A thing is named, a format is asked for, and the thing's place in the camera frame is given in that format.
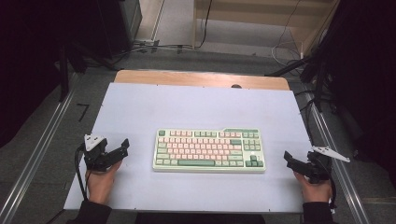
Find black cabinet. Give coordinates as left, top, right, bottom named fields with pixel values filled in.
left=96, top=0, right=143, bottom=60

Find black tripod stand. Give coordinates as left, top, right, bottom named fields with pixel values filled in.
left=265, top=55, right=330, bottom=114

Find green and pink keyboard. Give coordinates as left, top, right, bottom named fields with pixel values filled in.
left=152, top=127, right=267, bottom=174

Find dark curtain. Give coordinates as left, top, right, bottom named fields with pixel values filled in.
left=0, top=0, right=64, bottom=147
left=323, top=0, right=396, bottom=189

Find right hand-held gripper black cable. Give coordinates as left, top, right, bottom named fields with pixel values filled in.
left=321, top=161, right=338, bottom=210

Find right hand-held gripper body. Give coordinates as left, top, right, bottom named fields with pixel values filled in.
left=306, top=145, right=351, bottom=185

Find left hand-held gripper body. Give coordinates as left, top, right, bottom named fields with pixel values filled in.
left=83, top=133, right=110, bottom=172

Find light wooden shelf unit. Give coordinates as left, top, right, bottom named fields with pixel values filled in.
left=191, top=0, right=341, bottom=58

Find aluminium floor rail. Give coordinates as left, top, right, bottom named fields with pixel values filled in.
left=305, top=92, right=372, bottom=224
left=0, top=89, right=77, bottom=224

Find left hand-held gripper black cable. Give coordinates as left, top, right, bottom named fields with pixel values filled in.
left=74, top=144, right=90, bottom=202

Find grey power strip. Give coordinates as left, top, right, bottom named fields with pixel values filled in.
left=134, top=38, right=161, bottom=47

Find person's left hand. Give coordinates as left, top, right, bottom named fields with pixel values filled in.
left=86, top=161, right=123, bottom=205

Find white table board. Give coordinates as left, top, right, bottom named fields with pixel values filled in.
left=64, top=82, right=335, bottom=215

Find black metal stand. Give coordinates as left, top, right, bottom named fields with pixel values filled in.
left=58, top=43, right=70, bottom=103

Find hand-held gripper black cable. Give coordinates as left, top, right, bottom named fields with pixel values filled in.
left=321, top=161, right=338, bottom=210
left=74, top=144, right=90, bottom=202

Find person's right hand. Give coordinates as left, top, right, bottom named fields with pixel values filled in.
left=293, top=172, right=332, bottom=203

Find black floor cables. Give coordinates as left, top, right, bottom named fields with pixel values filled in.
left=113, top=42, right=194, bottom=60

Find black hanging cable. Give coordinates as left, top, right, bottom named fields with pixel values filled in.
left=197, top=0, right=214, bottom=49

